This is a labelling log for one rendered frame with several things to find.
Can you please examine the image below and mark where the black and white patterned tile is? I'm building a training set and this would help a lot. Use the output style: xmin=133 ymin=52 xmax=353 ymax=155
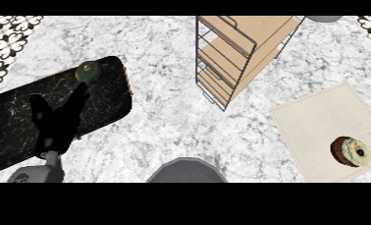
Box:
xmin=0 ymin=16 xmax=46 ymax=84
xmin=356 ymin=16 xmax=371 ymax=35

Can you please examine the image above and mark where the black marble cutting board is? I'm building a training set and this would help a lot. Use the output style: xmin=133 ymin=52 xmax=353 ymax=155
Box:
xmin=0 ymin=55 xmax=136 ymax=172

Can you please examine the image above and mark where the grey rounded robot body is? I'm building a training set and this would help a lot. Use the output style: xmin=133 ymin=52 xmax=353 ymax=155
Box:
xmin=146 ymin=156 xmax=230 ymax=184

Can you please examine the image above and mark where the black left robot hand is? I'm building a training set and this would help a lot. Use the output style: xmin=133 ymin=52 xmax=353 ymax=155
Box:
xmin=29 ymin=82 xmax=92 ymax=155

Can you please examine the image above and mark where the dark green avocado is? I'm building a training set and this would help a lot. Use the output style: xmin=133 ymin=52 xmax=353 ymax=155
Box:
xmin=74 ymin=60 xmax=105 ymax=84

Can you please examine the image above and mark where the beige placemat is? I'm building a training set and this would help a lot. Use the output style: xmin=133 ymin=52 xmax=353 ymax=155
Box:
xmin=269 ymin=81 xmax=371 ymax=184

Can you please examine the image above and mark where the wire and wood tiered shelf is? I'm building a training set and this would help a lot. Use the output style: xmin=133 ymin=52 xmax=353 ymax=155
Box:
xmin=195 ymin=16 xmax=308 ymax=112

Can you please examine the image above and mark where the grey round object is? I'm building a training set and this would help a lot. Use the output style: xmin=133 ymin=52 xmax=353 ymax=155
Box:
xmin=307 ymin=16 xmax=345 ymax=24

